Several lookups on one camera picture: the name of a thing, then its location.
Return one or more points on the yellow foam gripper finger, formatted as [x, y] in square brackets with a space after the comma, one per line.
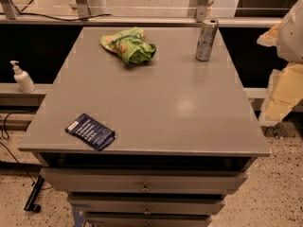
[284, 91]

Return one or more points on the small yellow foam gripper finger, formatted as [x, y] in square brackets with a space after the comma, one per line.
[269, 38]

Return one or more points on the green rice chip bag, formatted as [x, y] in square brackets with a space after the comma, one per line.
[129, 45]

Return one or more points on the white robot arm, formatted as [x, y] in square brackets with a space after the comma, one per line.
[289, 45]

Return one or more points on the blue rxbar blueberry bar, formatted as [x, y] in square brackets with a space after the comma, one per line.
[91, 132]

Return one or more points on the silver drink can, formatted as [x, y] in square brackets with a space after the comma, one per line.
[206, 39]

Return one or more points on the grey drawer cabinet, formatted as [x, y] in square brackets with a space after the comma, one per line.
[185, 132]

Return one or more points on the white pump lotion bottle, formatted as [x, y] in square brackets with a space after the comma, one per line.
[22, 78]

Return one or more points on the grey metal rail frame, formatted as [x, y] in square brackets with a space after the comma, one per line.
[128, 13]

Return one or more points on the black floor bracket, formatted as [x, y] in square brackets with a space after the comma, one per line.
[31, 205]

